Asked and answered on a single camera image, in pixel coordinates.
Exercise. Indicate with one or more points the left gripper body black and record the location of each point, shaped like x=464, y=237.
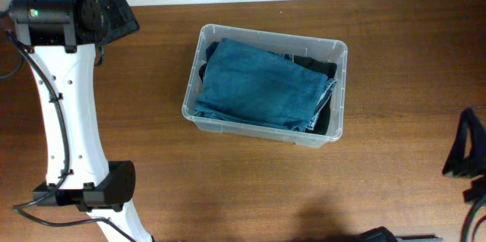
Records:
x=119, y=23

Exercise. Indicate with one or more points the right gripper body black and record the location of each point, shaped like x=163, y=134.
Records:
x=478, y=188

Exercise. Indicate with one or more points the dark blue jeans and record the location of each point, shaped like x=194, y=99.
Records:
x=242, y=81

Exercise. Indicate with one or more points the black shirt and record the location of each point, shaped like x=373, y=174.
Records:
x=321, y=120

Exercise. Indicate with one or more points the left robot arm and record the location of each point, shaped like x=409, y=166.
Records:
x=62, y=41

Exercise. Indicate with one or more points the clear plastic storage bin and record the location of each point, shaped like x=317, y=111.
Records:
x=326, y=50

